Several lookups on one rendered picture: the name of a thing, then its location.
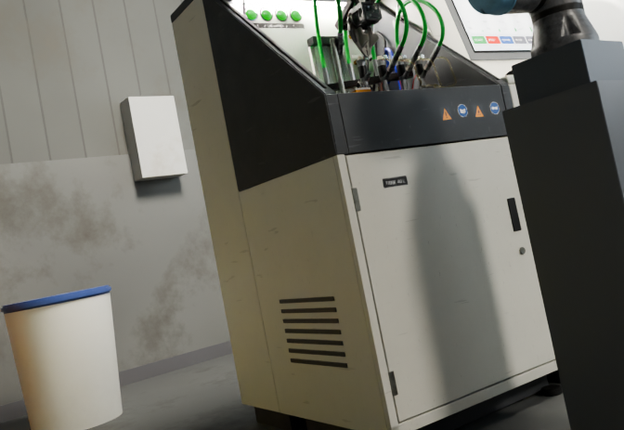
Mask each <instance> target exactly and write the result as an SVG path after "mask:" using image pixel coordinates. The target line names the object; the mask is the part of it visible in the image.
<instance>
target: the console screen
mask: <svg viewBox="0 0 624 430"><path fill-rule="evenodd" d="M445 2H446V4H447V6H448V10H449V12H450V15H451V17H452V18H453V21H454V23H455V25H456V27H457V30H458V32H459V34H460V37H461V39H462V42H463V44H464V46H465V49H466V51H467V53H468V55H469V58H470V60H506V59H531V46H532V36H533V26H532V21H531V18H530V13H523V14H505V15H501V16H492V15H484V14H481V13H479V12H477V11H475V10H474V9H473V8H472V7H471V5H470V4H469V2H468V0H445Z"/></svg>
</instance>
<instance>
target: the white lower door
mask: <svg viewBox="0 0 624 430"><path fill-rule="evenodd" d="M345 162H346V167H347V172H348V176H349V181H350V186H351V190H352V195H353V200H354V205H355V209H356V214H357V222H358V227H359V232H360V237H361V241H362V246H363V251H364V255H365V260H366V265H367V270H368V274H369V279H370V287H371V292H372V297H373V302H374V306H375V311H376V316H377V320H378V325H379V330H380V335H381V339H382V344H383V352H384V357H385V362H386V367H387V371H388V376H389V381H390V385H391V390H392V395H393V400H394V404H395V409H396V417H397V421H398V422H402V421H404V420H407V419H408V418H411V417H413V416H416V415H418V414H421V413H423V412H425V411H428V410H431V409H433V408H436V407H438V406H441V405H443V404H446V403H448V402H450V401H452V400H454V399H457V398H459V397H463V396H466V395H468V394H471V393H473V392H475V391H477V390H479V389H482V388H484V387H487V386H489V385H492V384H495V383H497V382H500V381H502V380H505V379H507V378H509V377H512V376H514V375H516V374H518V373H521V372H523V371H527V370H530V369H532V368H535V367H537V366H539V365H541V364H543V363H546V362H548V361H551V360H553V359H555V355H554V352H553V343H552V339H551V335H550V330H549V326H548V321H547V318H546V313H545V308H544V304H543V300H542V296H541V291H540V284H539V279H538V274H537V270H536V266H535V262H534V257H533V253H532V249H531V244H530V239H529V236H528V231H527V223H526V219H525V215H524V210H523V205H522V202H521V197H520V193H519V188H518V184H517V180H516V175H515V171H514V163H513V159H512V154H511V150H510V146H509V141H508V137H497V138H490V139H481V140H473V141H465V142H457V143H449V144H441V145H434V146H425V147H418V148H409V149H401V150H386V151H378V152H370V153H362V154H354V155H346V156H345Z"/></svg>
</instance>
